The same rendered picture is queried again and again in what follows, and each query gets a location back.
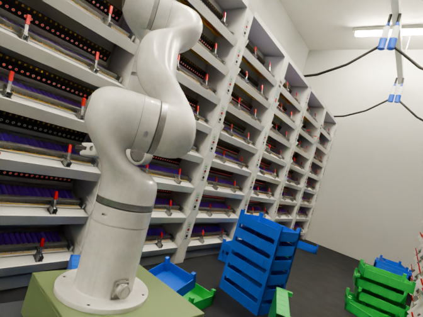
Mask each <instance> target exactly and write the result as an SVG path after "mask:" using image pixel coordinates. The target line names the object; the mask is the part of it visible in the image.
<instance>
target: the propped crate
mask: <svg viewBox="0 0 423 317"><path fill-rule="evenodd" d="M148 271H149V272H150V273H151V274H153V275H154V276H156V277H157V278H158V279H160V280H161V281H162V282H163V283H165V284H166V285H168V286H169V287H170V288H171V289H173V290H174V291H176V292H177V293H178V294H180V295H181V296H184V295H185V294H187V293H188V292H190V291H191V290H192V289H194V288H195V284H196V272H192V273H191V274H189V273H187V272H186V271H185V270H183V269H181V268H179V267H178V266H176V265H174V264H173V263H171V262H170V257H168V256H167V257H165V262H163V263H161V264H159V265H157V266H156V267H154V268H152V269H150V270H148Z"/></svg>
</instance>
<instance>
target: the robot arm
mask: <svg viewBox="0 0 423 317"><path fill-rule="evenodd" d="M122 11H123V16H124V19H125V21H126V22H127V25H128V26H129V28H130V29H131V30H132V32H133V33H134V34H135V36H136V37H137V38H138V39H139V44H138V48H137V53H136V56H135V60H134V63H133V67H132V71H131V74H130V79H129V82H128V87H127V89H124V88H120V87H115V86H106V87H101V88H99V89H97V90H96V91H94V92H93V93H92V94H91V95H90V96H89V98H88V99H87V102H86V105H85V107H84V117H83V118H84V122H85V125H86V129H87V132H88V134H89V136H90V138H91V141H92V143H82V145H76V147H75V149H76V153H80V155H82V156H85V157H91V158H94V159H99V161H100V164H101V180H100V183H99V189H98V193H97V196H96V200H95V204H94V208H93V212H92V215H91V220H90V223H89V227H88V230H87V235H86V239H85V242H84V246H83V249H82V253H81V258H80V261H79V265H78V268H77V269H73V270H70V271H67V272H64V273H63V274H61V275H60V276H58V278H57V279H56V280H55V284H54V288H53V290H54V294H55V297H56V298H57V299H58V300H59V301H60V302H61V303H63V304H64V305H66V306H68V307H70V308H72V309H75V310H78V311H81V312H84V313H89V314H98V315H115V314H124V313H129V312H131V311H134V310H136V309H138V308H140V307H141V306H143V305H144V303H145V302H146V300H147V296H148V289H147V286H146V285H145V284H144V283H143V282H142V281H141V280H140V279H138V278H137V277H136V274H137V270H138V265H139V262H140V258H141V254H142V250H143V247H144V243H145V238H146V235H147V230H148V227H149V223H150V219H151V216H152V211H153V208H154V203H155V199H156V195H157V184H156V181H155V180H153V178H151V176H149V175H148V174H146V173H145V172H144V171H142V170H141V169H139V168H138V167H136V165H147V164H149V163H150V161H151V160H152V157H153V155H155V156H159V157H164V158H169V159H176V158H179V157H182V156H184V155H186V154H187V153H188V152H189V151H190V150H191V148H192V146H193V144H194V142H195V138H196V121H195V117H194V114H193V111H192V109H191V106H190V105H189V102H188V100H187V99H186V96H185V95H184V92H183V91H182V89H181V87H180V85H179V83H178V81H177V78H176V67H177V61H178V54H180V53H183V52H185V51H188V50H189V49H190V48H192V47H193V46H194V45H195V44H196V43H197V42H198V40H199V39H200V36H201V33H202V31H203V23H202V20H201V18H200V16H199V14H198V13H197V12H196V11H195V10H193V9H191V8H190V7H188V6H186V5H184V4H181V3H179V2H177V1H175V0H122Z"/></svg>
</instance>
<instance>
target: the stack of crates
mask: <svg viewBox="0 0 423 317"><path fill-rule="evenodd" d="M244 213H245V210H243V209H241V210H240V214H239V218H238V222H237V226H236V228H235V233H234V237H233V239H232V243H231V246H230V250H229V253H228V257H227V261H226V264H225V268H224V270H223V274H222V278H221V281H220V285H219V287H220V288H221V289H223V290H224V291H225V292H226V293H227V294H229V295H230V296H232V297H233V298H234V299H235V300H236V301H238V302H239V303H240V304H241V305H243V306H244V307H245V308H247V309H248V310H249V311H250V312H252V313H253V314H254V315H256V316H260V315H264V314H269V310H270V307H271V303H272V301H273V296H274V292H275V290H276V286H277V287H280V288H282V289H285V287H286V283H287V281H288V276H289V274H290V270H291V266H292V263H293V259H294V256H295V252H296V248H297V245H298V241H299V238H300V234H301V231H302V229H301V228H297V230H296V231H295V230H292V229H290V228H287V227H285V226H283V225H281V224H278V223H275V222H273V221H271V220H269V219H266V218H264V217H263V214H264V213H262V212H260V213H259V216H256V215H251V214H244ZM241 224H243V225H245V226H247V227H243V226H241ZM238 237H239V238H240V239H241V240H238V239H237V238H238ZM288 242H293V244H290V243H288ZM234 251H236V252H234ZM285 256H289V258H287V257H285ZM230 264H231V265H230ZM284 270H285V272H284ZM280 284H281V285H280Z"/></svg>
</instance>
